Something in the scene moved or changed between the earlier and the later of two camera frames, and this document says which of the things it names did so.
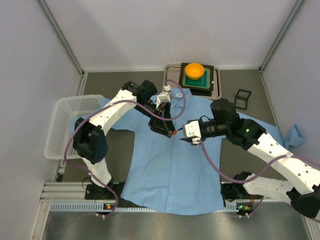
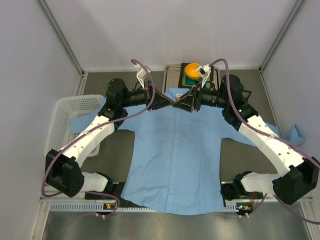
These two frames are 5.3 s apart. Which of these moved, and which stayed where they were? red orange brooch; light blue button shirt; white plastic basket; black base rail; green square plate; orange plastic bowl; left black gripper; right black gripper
Moved: left black gripper; right black gripper; red orange brooch
Stayed: orange plastic bowl; black base rail; green square plate; white plastic basket; light blue button shirt
